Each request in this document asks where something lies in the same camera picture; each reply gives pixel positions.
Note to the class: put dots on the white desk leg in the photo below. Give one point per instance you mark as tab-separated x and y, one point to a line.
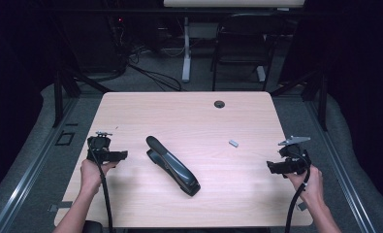
186	48

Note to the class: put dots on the black metal frame stand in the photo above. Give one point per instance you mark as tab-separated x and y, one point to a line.
322	103
58	97

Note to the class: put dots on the person's right hand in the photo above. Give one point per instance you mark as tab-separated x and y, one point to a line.
313	187

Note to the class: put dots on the dark computer tower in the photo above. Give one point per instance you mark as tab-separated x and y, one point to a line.
118	42

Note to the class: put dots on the person's left hand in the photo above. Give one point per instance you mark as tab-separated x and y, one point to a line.
90	178

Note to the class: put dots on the black folding chair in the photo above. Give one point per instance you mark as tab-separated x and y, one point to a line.
244	42

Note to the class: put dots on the grey tape piece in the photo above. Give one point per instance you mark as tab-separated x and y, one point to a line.
61	206
301	206

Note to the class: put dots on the aluminium floor rail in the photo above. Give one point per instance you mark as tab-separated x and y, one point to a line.
341	168
27	174

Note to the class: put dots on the black table grommet hole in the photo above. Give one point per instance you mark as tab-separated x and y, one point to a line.
219	104

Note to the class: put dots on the dark rounded object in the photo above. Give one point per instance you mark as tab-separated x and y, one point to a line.
92	227

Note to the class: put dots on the white desk foot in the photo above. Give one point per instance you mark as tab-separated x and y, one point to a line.
261	73

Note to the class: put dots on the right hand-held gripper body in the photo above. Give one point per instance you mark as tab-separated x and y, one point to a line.
295	158

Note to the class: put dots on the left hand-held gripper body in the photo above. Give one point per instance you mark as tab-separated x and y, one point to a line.
98	145

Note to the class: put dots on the grey staple strip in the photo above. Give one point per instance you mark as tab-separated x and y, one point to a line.
233	143

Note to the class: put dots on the small black floor tape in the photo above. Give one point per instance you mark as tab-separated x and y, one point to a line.
71	124

